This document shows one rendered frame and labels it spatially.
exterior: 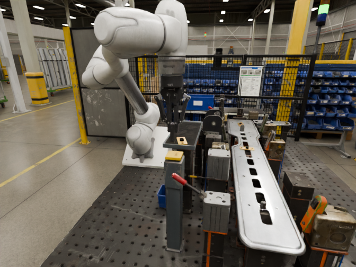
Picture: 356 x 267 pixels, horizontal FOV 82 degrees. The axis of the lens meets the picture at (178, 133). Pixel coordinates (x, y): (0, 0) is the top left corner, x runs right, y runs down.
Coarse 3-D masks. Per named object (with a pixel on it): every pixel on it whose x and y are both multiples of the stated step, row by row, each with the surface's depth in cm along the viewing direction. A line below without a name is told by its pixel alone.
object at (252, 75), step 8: (240, 72) 204; (248, 72) 202; (256, 72) 201; (248, 80) 205; (256, 80) 203; (240, 88) 209; (248, 88) 207; (256, 88) 206; (240, 96) 211; (248, 96) 210; (256, 96) 208
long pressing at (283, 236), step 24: (240, 120) 181; (240, 144) 129; (240, 168) 101; (264, 168) 101; (240, 192) 82; (264, 192) 82; (240, 216) 69; (288, 216) 70; (240, 240) 62; (264, 240) 61; (288, 240) 61
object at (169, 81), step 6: (162, 78) 68; (168, 78) 66; (174, 78) 66; (180, 78) 67; (162, 84) 68; (168, 84) 67; (174, 84) 67; (180, 84) 68; (162, 90) 70; (168, 90) 70; (174, 90) 70; (180, 90) 69; (180, 96) 70
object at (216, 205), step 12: (216, 192) 73; (204, 204) 68; (216, 204) 67; (228, 204) 67; (204, 216) 70; (216, 216) 69; (228, 216) 68; (204, 228) 71; (216, 228) 70; (204, 240) 74; (216, 240) 73; (204, 252) 76; (216, 252) 74; (204, 264) 77; (216, 264) 76
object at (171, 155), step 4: (168, 152) 81; (172, 152) 81; (176, 152) 81; (180, 152) 81; (168, 156) 77; (172, 156) 77; (176, 156) 77; (180, 156) 77; (176, 160) 76; (180, 160) 76
